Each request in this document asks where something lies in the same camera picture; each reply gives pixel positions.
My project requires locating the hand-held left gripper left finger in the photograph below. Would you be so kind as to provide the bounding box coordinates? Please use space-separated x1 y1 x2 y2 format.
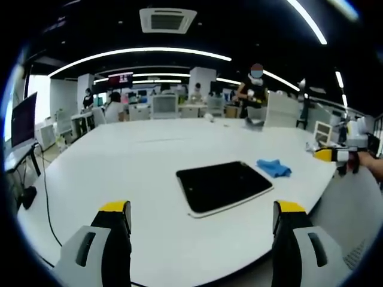
52 200 133 287

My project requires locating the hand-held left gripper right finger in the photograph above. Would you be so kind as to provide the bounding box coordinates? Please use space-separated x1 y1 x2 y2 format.
271 200 354 287

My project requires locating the blue cleaning cloth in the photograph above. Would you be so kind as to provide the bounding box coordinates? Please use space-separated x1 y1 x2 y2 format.
256 158 293 178

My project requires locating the white framed stand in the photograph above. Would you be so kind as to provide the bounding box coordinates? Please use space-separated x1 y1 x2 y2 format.
313 120 333 148

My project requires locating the dark object on table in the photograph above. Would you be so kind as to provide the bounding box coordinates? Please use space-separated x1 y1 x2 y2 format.
244 117 266 130

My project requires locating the black floor box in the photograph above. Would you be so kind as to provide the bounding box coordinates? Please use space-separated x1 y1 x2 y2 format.
20 185 38 210

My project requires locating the white mesh office chair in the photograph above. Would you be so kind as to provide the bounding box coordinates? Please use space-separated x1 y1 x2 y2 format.
206 96 226 118
151 94 180 120

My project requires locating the grey side desk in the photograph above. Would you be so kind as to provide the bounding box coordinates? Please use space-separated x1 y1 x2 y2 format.
4 142 42 178

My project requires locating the straight ceiling light strip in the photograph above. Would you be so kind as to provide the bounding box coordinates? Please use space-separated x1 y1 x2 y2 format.
285 0 329 46

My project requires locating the black computer monitor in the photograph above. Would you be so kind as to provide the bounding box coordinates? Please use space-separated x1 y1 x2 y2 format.
11 91 38 148

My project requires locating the red display screen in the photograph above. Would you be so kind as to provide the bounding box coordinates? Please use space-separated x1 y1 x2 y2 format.
107 72 134 89

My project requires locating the long curved ceiling light strip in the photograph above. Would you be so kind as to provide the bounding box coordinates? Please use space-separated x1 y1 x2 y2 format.
48 47 233 77

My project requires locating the white ceiling air conditioner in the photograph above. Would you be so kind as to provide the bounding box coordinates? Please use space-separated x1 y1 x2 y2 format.
139 7 198 35

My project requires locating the black cable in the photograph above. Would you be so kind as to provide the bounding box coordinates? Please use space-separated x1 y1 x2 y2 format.
35 142 64 249

